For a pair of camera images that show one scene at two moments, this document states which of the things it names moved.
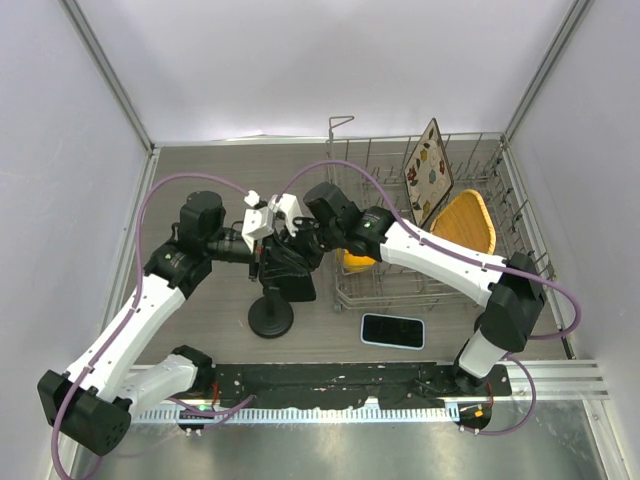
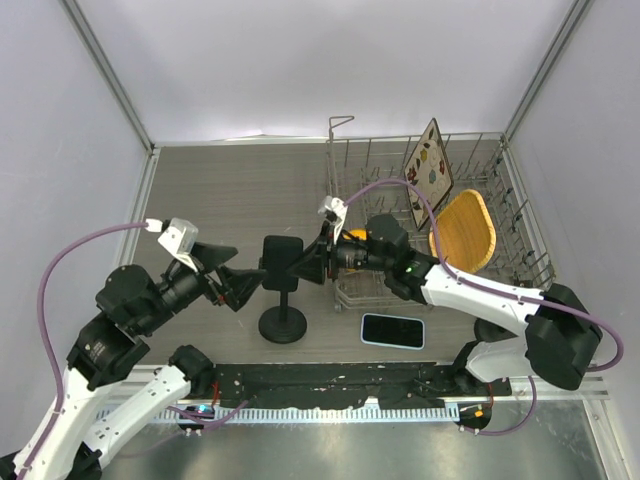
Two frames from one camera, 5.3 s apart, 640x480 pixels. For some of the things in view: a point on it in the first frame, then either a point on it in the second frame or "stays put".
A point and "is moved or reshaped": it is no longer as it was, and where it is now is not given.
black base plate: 387,386 stays put
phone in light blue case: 392,331 stays put
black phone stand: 271,316 is moved or reshaped
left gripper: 275,256 to 239,284
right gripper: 313,262 to 312,265
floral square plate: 427,174 stays put
